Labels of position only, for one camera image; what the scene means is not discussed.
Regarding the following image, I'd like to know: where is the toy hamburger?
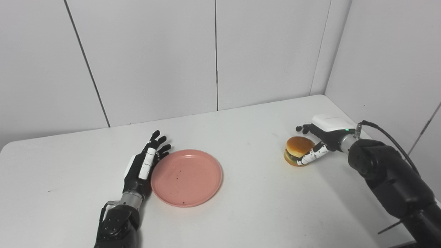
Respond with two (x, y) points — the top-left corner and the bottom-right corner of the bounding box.
(284, 136), (316, 167)

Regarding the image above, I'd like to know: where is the pink round plate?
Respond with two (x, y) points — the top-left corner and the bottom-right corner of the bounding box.
(150, 149), (224, 208)

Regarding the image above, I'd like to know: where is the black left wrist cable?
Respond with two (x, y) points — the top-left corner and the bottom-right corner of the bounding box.
(98, 200), (120, 236)

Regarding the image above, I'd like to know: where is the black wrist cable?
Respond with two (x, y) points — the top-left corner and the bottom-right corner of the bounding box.
(354, 120), (421, 177)
(98, 200), (120, 236)

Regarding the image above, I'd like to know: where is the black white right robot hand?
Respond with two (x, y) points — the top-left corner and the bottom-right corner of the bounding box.
(295, 114), (356, 166)

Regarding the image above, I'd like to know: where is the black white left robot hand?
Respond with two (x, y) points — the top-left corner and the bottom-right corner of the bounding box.
(122, 130), (172, 199)

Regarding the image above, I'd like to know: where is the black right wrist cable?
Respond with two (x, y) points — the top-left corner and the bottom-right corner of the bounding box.
(354, 120), (421, 177)

